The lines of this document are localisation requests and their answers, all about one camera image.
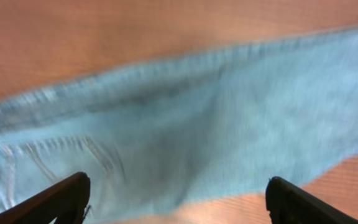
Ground light blue denim jeans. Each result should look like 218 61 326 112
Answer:
0 29 358 223

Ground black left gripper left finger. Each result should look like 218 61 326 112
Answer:
0 172 91 224

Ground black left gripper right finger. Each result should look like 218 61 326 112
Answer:
265 177 358 224

